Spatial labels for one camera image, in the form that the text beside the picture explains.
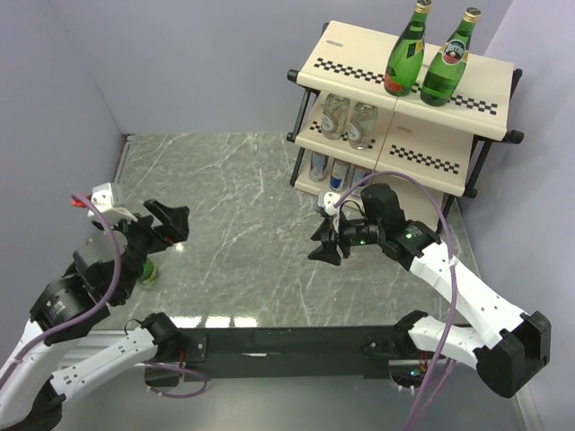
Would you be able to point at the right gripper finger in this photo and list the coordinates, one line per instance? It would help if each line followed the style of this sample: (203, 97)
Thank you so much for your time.
(327, 252)
(325, 232)

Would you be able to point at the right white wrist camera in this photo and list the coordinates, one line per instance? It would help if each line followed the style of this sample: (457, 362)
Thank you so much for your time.
(326, 206)

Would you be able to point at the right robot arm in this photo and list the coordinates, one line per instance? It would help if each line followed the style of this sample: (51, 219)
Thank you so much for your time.
(504, 344)

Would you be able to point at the green Perrier bottle tall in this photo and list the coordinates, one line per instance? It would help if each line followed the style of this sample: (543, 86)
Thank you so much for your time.
(448, 65)

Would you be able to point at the clear glass bottle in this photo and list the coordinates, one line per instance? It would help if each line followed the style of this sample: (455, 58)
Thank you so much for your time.
(335, 113)
(362, 125)

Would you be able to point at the Red Bull can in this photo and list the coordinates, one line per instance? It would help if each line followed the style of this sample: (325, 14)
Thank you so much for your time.
(339, 175)

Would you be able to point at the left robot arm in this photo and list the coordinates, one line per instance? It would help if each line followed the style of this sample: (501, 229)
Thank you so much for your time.
(141, 345)

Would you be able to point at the light blue drink can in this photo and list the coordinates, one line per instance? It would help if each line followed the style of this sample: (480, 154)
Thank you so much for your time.
(318, 166)

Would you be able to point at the silver can red tab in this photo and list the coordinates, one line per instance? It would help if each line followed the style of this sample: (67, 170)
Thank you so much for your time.
(359, 178)

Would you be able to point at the green Perrier bottle front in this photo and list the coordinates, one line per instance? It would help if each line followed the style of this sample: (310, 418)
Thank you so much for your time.
(406, 58)

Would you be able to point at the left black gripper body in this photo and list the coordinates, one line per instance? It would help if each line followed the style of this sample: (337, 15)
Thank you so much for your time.
(144, 240)

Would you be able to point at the beige checkered shelf rack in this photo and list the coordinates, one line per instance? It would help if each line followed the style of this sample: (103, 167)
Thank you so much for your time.
(442, 148)

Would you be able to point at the black base beam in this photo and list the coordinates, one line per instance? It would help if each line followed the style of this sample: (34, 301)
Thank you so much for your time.
(291, 352)

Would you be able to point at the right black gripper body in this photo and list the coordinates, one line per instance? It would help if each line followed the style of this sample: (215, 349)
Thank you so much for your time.
(357, 233)

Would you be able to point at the aluminium frame rail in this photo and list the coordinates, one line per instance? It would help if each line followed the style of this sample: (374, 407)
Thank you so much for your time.
(66, 311)

